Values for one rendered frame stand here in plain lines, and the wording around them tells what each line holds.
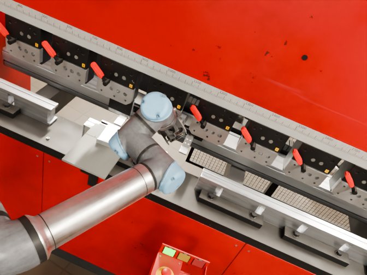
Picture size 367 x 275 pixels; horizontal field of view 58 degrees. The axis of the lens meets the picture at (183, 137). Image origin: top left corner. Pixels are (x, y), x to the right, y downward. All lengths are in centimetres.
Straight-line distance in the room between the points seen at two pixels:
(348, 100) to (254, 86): 30
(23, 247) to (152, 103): 42
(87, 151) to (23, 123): 41
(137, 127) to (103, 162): 51
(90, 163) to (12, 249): 71
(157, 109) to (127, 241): 106
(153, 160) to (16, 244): 33
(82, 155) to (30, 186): 54
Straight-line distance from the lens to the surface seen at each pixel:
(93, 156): 135
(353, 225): 207
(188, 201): 146
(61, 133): 161
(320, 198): 182
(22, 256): 67
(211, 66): 115
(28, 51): 148
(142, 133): 84
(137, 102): 161
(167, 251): 138
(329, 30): 109
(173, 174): 77
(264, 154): 130
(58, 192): 173
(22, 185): 186
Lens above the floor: 197
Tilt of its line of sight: 39 degrees down
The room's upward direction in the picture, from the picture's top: 22 degrees clockwise
